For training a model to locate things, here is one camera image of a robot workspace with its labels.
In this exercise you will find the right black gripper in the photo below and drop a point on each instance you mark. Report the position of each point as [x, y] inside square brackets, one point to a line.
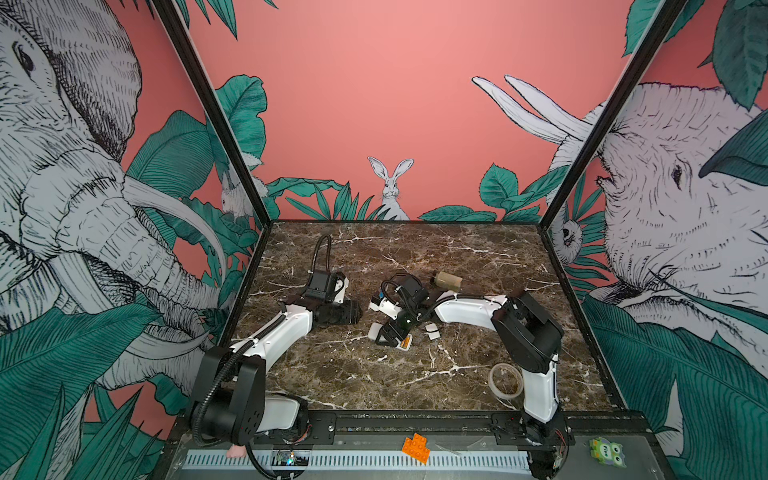
[390, 325]

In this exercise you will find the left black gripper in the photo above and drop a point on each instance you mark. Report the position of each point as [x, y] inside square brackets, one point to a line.
[349, 312]

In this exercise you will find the white battery cover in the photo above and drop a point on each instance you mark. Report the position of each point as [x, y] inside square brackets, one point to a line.
[432, 331]

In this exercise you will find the white red remote control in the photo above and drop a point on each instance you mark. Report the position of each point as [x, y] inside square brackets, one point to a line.
[389, 334]

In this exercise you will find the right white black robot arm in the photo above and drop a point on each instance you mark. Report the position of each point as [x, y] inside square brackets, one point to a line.
[530, 334]

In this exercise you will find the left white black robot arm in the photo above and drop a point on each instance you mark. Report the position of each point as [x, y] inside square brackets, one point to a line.
[229, 400]

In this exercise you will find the clear tape roll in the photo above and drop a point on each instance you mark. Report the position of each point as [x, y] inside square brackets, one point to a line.
[505, 382]

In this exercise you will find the orange toy brick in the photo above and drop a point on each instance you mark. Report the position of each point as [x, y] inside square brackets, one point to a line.
[416, 448]

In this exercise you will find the small green circuit board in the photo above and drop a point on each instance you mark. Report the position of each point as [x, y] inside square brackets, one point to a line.
[291, 459]

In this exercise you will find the green owl toy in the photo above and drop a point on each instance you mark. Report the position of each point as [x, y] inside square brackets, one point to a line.
[607, 452]

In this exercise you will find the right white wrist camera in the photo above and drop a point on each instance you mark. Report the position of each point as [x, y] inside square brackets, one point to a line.
[379, 303]

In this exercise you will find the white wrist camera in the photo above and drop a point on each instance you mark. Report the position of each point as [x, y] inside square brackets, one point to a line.
[340, 287]
[379, 303]

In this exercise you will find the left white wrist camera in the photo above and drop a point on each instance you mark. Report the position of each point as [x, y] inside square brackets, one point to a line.
[340, 287]

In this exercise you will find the black front mounting rail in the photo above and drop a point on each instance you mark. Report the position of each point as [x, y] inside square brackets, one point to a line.
[414, 426]

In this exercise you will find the white slotted cable duct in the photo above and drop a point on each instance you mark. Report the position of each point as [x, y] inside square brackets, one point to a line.
[474, 461]

